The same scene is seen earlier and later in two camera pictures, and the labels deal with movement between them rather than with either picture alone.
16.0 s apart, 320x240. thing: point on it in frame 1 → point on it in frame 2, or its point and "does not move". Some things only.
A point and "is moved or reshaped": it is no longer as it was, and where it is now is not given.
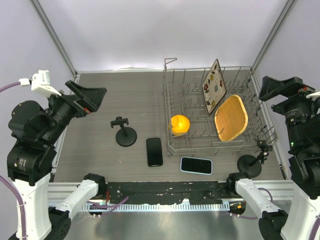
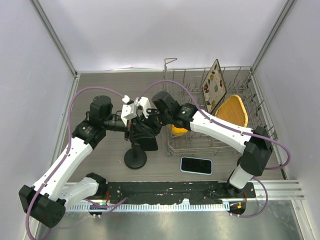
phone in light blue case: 196,165 does not move
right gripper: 289,86 → 156,131
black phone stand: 125,136 is moved or reshaped
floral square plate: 214,88 does not move
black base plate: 205,192 does not move
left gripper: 91,98 → 137,128
